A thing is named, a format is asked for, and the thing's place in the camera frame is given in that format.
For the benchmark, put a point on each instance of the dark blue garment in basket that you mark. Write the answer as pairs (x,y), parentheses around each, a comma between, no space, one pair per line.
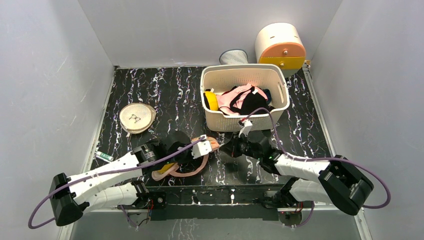
(268,95)

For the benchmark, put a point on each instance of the white mesh cylinder bag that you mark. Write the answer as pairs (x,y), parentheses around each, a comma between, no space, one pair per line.
(233,57)

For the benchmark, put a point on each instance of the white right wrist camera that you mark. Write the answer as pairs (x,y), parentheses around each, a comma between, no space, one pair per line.
(246,126)

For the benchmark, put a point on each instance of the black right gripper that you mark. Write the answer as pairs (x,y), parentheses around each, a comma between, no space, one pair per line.
(235,147)

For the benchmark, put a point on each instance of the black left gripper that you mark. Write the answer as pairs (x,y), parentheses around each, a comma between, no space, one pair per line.
(189,157)

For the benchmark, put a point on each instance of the yellow garment in basket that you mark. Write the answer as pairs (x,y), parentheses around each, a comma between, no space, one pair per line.
(210,100)

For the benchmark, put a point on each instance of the aluminium front frame rail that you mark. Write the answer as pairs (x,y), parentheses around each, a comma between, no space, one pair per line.
(211,196)

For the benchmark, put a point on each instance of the black bra in basket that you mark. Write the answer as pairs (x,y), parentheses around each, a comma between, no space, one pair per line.
(247,101)

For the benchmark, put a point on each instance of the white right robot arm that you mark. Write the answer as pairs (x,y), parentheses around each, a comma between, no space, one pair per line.
(335,182)

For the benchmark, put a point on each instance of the cream perforated plastic basket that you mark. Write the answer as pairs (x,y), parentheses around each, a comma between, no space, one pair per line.
(223,78)

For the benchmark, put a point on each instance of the pink bra in basket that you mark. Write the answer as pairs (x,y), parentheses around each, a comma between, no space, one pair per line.
(224,99)

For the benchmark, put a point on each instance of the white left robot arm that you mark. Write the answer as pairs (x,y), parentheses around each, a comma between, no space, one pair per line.
(115,183)

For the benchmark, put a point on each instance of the cream orange drawer box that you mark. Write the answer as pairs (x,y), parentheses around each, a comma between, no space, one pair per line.
(279,44)

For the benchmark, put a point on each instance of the yellow bra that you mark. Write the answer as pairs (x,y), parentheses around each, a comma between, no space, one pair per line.
(166,168)

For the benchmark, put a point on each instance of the round beige mesh laundry bag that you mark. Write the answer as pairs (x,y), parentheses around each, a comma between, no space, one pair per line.
(136,118)

